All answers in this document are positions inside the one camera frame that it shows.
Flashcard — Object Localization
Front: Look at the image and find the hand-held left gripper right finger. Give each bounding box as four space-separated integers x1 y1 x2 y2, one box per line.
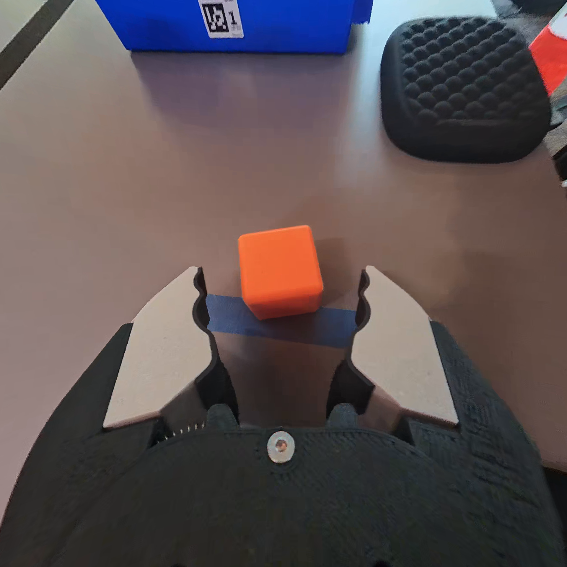
328 266 461 431

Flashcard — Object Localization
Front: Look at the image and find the orange foam cube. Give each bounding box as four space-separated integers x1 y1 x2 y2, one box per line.
238 224 323 320

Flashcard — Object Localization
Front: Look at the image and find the orange traffic cone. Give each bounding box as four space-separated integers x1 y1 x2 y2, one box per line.
530 22 567 94

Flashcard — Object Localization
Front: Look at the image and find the blue plastic bin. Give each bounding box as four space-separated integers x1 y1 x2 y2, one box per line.
95 0 373 54

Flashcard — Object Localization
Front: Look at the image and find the blue tape strip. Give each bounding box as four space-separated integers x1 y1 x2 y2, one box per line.
206 294 357 348

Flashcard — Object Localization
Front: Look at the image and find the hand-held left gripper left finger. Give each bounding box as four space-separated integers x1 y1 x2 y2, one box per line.
104 266 235 435

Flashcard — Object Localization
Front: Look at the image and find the black textured armrest pad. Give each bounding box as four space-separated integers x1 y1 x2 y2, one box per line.
381 16 552 163

